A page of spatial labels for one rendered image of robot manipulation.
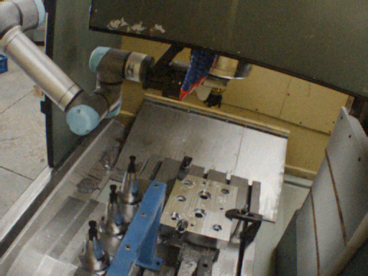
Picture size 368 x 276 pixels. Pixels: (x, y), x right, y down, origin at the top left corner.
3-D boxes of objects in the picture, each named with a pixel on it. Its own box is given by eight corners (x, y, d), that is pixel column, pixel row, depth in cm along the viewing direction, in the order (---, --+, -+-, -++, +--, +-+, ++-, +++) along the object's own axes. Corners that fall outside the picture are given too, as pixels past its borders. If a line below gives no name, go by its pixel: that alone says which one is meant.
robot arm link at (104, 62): (98, 69, 94) (101, 42, 90) (133, 76, 93) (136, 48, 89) (86, 78, 88) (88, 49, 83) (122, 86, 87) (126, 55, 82)
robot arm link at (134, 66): (136, 49, 89) (126, 57, 82) (152, 52, 88) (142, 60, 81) (133, 74, 93) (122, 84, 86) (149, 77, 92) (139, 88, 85)
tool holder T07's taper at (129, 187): (134, 201, 77) (136, 178, 74) (117, 194, 78) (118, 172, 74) (141, 190, 81) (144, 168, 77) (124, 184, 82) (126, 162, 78)
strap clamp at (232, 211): (218, 233, 116) (229, 203, 109) (219, 227, 119) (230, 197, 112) (252, 241, 115) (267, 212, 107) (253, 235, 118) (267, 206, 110)
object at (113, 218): (121, 231, 68) (121, 209, 64) (101, 227, 68) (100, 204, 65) (126, 218, 72) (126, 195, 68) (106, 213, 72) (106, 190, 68)
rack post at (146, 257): (129, 263, 98) (134, 195, 83) (134, 251, 103) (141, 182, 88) (159, 272, 97) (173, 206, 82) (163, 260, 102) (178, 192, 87)
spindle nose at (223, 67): (254, 85, 76) (267, 37, 69) (185, 70, 76) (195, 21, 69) (249, 64, 89) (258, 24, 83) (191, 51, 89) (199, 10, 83)
